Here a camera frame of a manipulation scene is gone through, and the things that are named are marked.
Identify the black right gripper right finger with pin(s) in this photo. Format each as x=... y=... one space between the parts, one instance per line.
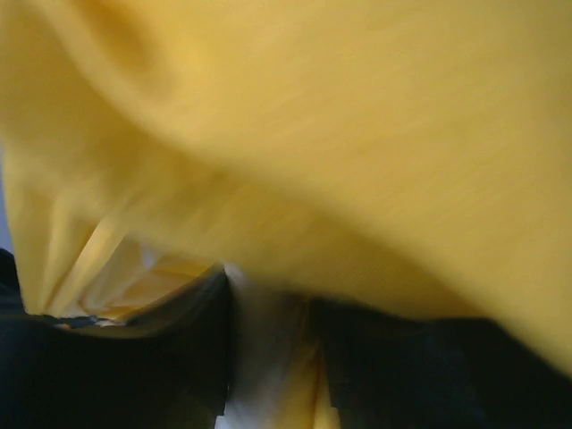
x=388 y=372

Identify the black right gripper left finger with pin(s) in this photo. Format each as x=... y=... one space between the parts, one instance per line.
x=167 y=368

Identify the yellow printed pillowcase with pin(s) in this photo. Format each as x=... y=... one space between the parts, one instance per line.
x=409 y=157

